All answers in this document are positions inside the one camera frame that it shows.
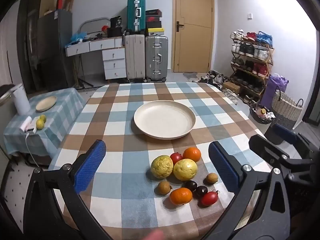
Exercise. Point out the white trash bin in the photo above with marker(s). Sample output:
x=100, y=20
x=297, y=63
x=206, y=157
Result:
x=21, y=100

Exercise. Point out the beige suitcase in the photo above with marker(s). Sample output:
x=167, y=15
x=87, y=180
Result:
x=135, y=57

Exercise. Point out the large cream plate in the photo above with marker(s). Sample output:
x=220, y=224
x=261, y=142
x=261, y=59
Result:
x=165, y=120

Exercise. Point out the brown paper bag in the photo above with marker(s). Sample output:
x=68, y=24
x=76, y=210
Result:
x=70, y=2

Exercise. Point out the orange mandarin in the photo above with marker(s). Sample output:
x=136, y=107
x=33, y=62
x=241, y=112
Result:
x=181, y=196
x=192, y=154

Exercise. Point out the dark round basket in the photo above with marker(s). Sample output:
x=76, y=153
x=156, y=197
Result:
x=260, y=117

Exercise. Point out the grey doormat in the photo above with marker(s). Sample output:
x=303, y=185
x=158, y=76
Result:
x=190, y=75

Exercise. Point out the silver suitcase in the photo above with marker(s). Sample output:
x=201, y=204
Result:
x=156, y=58

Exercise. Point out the yellow black shoe box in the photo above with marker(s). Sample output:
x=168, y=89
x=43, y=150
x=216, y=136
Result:
x=156, y=32

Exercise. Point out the blue checkered side table cloth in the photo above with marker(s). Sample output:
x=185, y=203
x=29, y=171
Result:
x=62, y=100

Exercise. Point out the grey refrigerator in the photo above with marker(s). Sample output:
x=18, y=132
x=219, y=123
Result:
x=55, y=37

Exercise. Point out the purple bag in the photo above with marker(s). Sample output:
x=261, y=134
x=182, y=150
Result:
x=275, y=90

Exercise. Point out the yellow green citrus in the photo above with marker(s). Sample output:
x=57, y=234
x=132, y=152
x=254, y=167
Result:
x=43, y=117
x=40, y=124

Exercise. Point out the pair of white sandals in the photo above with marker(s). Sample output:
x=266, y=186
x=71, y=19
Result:
x=230, y=96

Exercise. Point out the dark purple plum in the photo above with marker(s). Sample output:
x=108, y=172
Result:
x=201, y=191
x=191, y=185

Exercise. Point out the brown blue checkered tablecloth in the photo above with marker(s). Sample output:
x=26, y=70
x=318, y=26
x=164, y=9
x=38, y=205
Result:
x=120, y=130

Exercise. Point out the person's left hand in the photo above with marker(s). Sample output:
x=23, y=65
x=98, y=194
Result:
x=155, y=236

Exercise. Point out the red black shoe box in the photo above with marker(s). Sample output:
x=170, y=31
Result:
x=153, y=18

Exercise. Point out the small wooden plate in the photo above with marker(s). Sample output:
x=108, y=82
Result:
x=46, y=103

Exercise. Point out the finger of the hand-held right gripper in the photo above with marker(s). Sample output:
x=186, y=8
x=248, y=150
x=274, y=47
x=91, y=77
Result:
x=287, y=134
x=265, y=148

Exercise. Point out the teal suitcase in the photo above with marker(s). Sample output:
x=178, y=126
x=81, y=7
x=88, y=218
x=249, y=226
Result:
x=136, y=13

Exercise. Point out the blue bag with white print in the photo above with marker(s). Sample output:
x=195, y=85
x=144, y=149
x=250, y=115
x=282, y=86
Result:
x=265, y=38

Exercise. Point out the plain black shoe box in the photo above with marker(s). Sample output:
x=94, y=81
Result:
x=153, y=24

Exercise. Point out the black printed box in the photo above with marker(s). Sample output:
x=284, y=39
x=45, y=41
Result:
x=116, y=22

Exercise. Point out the small cardboard box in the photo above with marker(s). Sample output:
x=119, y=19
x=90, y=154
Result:
x=231, y=87

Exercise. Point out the black shoe box orange stripe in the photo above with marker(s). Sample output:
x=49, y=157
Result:
x=153, y=12

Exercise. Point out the yellow bumpy guava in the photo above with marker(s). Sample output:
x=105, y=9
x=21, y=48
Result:
x=162, y=166
x=185, y=169

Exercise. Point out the wooden shoe rack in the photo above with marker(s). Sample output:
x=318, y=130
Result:
x=270, y=55

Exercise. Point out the red tomato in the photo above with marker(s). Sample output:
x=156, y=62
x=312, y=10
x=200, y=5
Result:
x=176, y=158
x=208, y=198

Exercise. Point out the dark wardrobe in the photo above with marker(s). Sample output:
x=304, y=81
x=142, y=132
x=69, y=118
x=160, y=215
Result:
x=27, y=42

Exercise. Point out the black bag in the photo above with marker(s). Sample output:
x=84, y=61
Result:
x=115, y=32

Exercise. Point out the woven grey basket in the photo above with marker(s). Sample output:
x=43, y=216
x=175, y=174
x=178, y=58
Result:
x=285, y=110

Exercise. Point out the blue plastic bag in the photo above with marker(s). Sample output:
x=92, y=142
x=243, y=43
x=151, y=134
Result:
x=78, y=36

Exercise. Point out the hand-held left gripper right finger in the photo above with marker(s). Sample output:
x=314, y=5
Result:
x=223, y=166

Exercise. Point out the grey curved metal frame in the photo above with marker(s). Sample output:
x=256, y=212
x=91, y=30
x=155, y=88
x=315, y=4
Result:
x=92, y=20

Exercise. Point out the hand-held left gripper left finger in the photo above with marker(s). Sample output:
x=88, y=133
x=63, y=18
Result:
x=90, y=165

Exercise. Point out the wooden door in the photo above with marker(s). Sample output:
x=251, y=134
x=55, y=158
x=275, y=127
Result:
x=193, y=30

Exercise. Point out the group of shoes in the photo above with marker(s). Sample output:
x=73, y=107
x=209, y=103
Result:
x=247, y=48

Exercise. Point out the red flat box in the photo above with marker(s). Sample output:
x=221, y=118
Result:
x=60, y=3

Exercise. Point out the white handheld device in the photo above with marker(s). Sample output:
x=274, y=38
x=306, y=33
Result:
x=27, y=125

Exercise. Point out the pile of loose shoes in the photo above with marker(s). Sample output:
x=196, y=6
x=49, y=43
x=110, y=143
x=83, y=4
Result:
x=212, y=77

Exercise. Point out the white desk with drawers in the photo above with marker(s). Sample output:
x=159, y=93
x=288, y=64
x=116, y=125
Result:
x=113, y=63

